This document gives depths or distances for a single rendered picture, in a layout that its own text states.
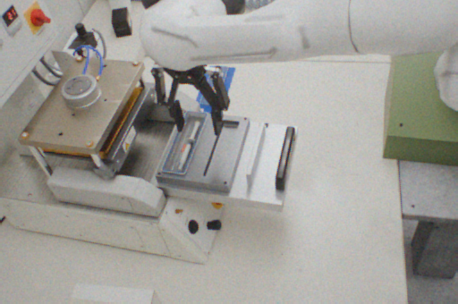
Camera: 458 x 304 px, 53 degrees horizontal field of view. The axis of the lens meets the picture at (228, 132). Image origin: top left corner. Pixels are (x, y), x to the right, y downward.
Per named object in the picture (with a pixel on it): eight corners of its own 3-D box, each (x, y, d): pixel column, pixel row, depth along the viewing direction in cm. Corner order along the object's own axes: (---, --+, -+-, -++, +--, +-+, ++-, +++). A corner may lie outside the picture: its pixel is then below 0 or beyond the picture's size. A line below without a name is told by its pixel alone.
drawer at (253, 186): (152, 195, 104) (143, 173, 98) (182, 124, 118) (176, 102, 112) (282, 215, 97) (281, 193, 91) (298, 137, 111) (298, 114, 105)
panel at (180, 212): (207, 257, 112) (162, 214, 101) (237, 161, 131) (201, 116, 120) (215, 257, 111) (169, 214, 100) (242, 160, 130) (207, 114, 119)
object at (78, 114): (11, 162, 104) (-19, 122, 94) (73, 72, 124) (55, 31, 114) (107, 176, 98) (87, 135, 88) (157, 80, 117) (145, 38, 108)
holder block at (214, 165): (156, 182, 102) (154, 175, 100) (184, 117, 114) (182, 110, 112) (229, 192, 97) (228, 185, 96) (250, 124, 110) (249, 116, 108)
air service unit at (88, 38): (75, 91, 125) (54, 47, 115) (97, 57, 135) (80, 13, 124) (92, 93, 124) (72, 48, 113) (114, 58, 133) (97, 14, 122)
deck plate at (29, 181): (-19, 194, 111) (-21, 191, 111) (52, 95, 133) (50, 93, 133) (158, 223, 100) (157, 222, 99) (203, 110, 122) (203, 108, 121)
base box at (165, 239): (16, 230, 124) (-16, 193, 112) (79, 128, 148) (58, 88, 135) (206, 266, 111) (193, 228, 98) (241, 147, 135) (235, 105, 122)
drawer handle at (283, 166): (275, 189, 97) (274, 178, 94) (286, 136, 106) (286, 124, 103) (284, 190, 96) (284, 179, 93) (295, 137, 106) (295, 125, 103)
